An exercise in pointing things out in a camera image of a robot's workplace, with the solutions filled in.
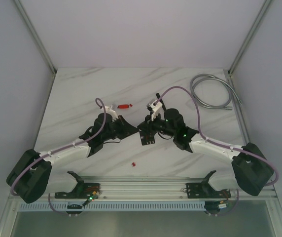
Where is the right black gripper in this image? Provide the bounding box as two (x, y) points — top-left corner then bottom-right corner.
(137, 111), (176, 138)

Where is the black fuse box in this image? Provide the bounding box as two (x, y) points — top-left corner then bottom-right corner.
(139, 131), (155, 146)

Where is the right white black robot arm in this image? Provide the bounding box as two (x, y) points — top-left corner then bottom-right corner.
(138, 109), (274, 197)

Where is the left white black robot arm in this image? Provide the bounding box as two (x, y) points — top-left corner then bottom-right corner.
(6, 113), (139, 203)

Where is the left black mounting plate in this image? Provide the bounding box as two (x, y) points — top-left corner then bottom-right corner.
(54, 183), (100, 199)

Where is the black mounting plate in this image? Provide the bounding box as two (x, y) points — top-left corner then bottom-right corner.
(54, 183), (100, 199)
(185, 183), (231, 199)

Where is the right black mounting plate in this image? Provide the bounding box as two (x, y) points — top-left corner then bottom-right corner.
(185, 183), (231, 199)

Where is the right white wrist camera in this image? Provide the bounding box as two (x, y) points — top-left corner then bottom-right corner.
(145, 99), (163, 121)

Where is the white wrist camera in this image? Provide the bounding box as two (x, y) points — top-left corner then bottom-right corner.
(105, 105), (119, 123)
(145, 99), (163, 121)

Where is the red handle screwdriver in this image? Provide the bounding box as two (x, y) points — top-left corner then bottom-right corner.
(117, 104), (130, 109)

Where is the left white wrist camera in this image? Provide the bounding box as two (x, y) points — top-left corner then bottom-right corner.
(105, 105), (119, 123)

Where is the black handle claw hammer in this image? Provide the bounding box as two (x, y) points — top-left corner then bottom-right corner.
(155, 93), (167, 112)

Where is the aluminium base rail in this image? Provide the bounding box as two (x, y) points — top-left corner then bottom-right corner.
(38, 176), (277, 201)

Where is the grey coiled cable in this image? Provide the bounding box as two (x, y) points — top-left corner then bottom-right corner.
(189, 73), (244, 112)

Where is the white slotted cable duct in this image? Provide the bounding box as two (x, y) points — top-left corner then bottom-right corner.
(18, 201), (206, 212)

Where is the right aluminium frame post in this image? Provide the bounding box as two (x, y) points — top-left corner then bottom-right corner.
(228, 0), (275, 76)

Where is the aluminium frame post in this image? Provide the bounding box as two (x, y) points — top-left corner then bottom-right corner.
(228, 0), (275, 76)
(13, 0), (57, 77)

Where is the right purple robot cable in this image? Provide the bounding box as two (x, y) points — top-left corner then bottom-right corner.
(154, 86), (279, 186)

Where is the left aluminium frame post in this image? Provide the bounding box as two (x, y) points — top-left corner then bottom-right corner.
(13, 0), (57, 77)

